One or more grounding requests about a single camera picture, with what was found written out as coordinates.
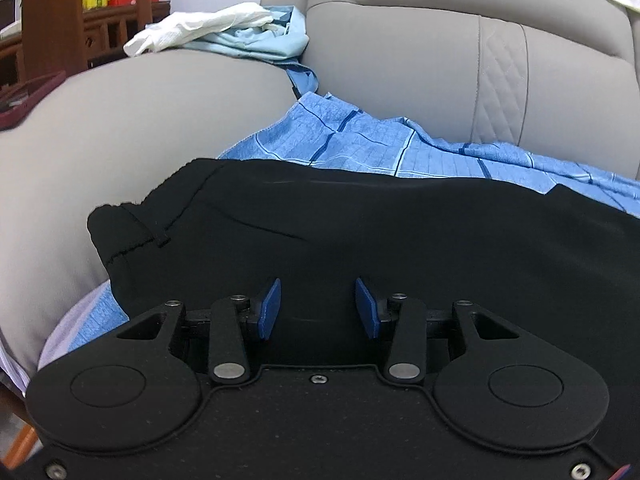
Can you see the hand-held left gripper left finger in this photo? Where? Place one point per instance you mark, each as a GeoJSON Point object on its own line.
{"type": "Point", "coordinates": [270, 307]}

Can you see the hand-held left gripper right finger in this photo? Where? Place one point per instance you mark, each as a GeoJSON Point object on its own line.
{"type": "Point", "coordinates": [365, 310]}

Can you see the black pants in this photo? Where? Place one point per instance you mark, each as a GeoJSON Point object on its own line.
{"type": "Point", "coordinates": [380, 240]}

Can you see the blue checked blanket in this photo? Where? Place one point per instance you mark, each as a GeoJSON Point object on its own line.
{"type": "Point", "coordinates": [380, 147]}

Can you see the beige leather sofa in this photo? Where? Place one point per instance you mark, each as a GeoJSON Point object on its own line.
{"type": "Point", "coordinates": [150, 130]}

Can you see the light blue garment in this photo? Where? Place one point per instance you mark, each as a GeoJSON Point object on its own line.
{"type": "Point", "coordinates": [272, 40]}

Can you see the white cloth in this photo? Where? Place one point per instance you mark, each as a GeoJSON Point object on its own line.
{"type": "Point", "coordinates": [197, 27]}

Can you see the dark red tray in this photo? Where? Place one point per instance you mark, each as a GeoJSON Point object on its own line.
{"type": "Point", "coordinates": [22, 102]}

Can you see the wooden cabinet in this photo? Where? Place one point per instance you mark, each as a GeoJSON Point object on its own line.
{"type": "Point", "coordinates": [75, 35]}

